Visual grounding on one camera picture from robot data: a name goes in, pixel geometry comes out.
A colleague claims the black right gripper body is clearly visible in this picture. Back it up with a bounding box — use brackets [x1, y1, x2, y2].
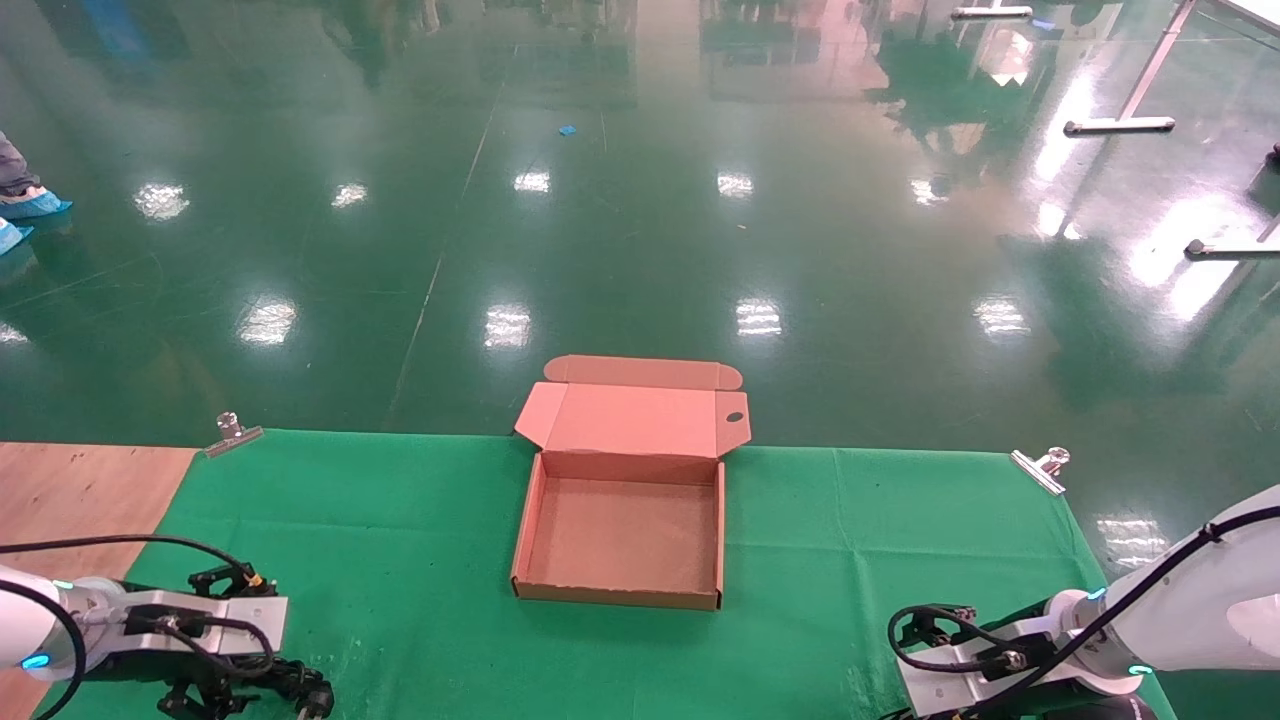
[960, 690, 1161, 720]

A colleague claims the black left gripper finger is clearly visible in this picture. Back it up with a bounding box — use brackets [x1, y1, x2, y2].
[158, 680, 256, 720]

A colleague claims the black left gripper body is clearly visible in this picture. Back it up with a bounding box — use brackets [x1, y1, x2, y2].
[85, 648, 271, 701]

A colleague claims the open brown cardboard box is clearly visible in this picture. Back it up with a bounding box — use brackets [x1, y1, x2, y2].
[511, 355, 753, 612]

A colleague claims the silver binder clip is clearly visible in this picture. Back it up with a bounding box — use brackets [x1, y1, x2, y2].
[1010, 447, 1071, 497]
[205, 412, 265, 459]

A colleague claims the green table cloth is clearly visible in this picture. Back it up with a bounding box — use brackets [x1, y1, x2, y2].
[30, 430, 1181, 720]

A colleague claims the grey metal table foot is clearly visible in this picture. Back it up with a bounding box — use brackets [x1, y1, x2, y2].
[1185, 215, 1280, 262]

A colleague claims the grey trouser leg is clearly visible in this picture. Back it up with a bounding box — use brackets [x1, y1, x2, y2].
[0, 130, 41, 197]

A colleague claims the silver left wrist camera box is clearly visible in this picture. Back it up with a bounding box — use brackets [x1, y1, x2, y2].
[125, 590, 289, 663]

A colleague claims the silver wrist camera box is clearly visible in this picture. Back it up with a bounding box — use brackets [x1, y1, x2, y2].
[125, 590, 289, 663]
[895, 618, 1063, 717]

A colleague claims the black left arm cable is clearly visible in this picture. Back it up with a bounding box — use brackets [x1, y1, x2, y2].
[0, 535, 279, 720]

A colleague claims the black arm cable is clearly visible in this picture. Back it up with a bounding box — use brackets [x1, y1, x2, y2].
[885, 505, 1280, 720]
[0, 535, 279, 720]

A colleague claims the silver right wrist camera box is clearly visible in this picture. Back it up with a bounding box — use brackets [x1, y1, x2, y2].
[895, 618, 1063, 717]

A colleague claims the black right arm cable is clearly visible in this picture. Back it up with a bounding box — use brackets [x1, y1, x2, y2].
[885, 505, 1280, 720]

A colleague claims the white metal table frame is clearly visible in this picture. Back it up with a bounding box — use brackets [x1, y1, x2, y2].
[1063, 0, 1199, 138]

